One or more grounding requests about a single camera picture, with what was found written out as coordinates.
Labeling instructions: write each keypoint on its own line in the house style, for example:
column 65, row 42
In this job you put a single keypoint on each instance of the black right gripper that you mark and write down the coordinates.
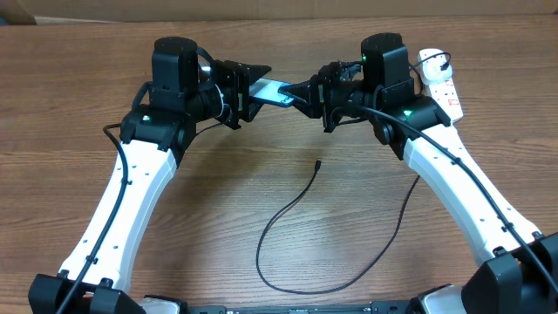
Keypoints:
column 316, row 97

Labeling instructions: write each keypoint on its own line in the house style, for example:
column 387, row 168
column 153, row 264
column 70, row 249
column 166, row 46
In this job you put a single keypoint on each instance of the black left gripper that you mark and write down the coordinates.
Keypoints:
column 239, row 76

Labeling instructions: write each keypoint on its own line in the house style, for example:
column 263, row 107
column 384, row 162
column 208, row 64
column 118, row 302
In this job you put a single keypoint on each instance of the Samsung Galaxy smartphone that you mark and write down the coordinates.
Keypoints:
column 266, row 91

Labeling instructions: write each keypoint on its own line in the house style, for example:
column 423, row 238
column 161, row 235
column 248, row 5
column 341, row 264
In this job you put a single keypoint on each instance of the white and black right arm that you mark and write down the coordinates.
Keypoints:
column 517, row 264

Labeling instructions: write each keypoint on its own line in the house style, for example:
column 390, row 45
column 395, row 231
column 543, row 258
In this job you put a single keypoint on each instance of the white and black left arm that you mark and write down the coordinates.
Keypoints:
column 188, row 86

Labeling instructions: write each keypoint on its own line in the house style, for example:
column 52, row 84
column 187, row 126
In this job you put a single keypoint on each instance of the white power strip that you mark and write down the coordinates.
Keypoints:
column 444, row 92

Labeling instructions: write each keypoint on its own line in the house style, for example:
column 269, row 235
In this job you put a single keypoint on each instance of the brown cardboard backdrop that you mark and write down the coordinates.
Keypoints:
column 29, row 11

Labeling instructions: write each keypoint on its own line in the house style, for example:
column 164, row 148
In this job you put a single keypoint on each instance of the white wall charger plug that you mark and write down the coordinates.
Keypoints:
column 435, row 65

